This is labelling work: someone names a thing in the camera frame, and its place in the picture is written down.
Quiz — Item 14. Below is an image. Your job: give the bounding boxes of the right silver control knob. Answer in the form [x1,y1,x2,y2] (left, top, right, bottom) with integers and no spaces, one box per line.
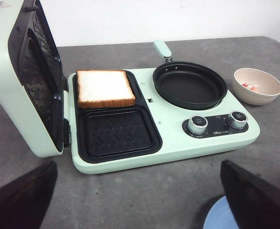
[226,111,248,130]

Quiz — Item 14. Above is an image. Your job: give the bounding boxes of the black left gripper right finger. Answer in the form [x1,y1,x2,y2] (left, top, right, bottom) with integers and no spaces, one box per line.
[220,160,280,229]

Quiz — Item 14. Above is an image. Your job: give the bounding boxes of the orange shrimp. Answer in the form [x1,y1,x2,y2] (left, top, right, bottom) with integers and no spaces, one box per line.
[242,83,257,91]

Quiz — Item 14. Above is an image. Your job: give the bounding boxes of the beige ribbed ceramic bowl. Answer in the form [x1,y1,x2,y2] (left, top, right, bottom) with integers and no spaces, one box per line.
[232,68,280,105]

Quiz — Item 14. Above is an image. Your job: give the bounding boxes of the black round frying pan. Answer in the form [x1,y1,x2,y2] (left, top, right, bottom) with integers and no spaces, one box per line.
[152,41,227,110]

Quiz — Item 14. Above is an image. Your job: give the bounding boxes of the breakfast maker hinged lid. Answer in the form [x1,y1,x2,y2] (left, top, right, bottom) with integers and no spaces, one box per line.
[0,0,68,157]

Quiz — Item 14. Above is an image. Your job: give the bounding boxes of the blue round plate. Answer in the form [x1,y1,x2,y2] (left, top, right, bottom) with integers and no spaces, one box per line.
[203,196,238,229]

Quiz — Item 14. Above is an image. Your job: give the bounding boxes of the mint green breakfast maker base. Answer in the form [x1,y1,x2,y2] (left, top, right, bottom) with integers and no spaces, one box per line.
[64,68,260,174]

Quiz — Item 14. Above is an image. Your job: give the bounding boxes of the silver control knob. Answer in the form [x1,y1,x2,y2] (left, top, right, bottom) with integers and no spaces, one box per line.
[187,115,208,135]
[226,111,248,130]

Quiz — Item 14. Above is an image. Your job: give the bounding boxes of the white bread slice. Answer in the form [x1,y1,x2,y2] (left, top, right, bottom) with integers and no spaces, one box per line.
[76,70,136,108]

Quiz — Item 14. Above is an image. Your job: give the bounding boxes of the left silver control knob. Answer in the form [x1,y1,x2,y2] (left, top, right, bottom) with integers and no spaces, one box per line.
[187,115,208,135]

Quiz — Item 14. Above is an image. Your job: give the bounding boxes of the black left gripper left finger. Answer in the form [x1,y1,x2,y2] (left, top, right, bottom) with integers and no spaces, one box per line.
[0,161,58,229]

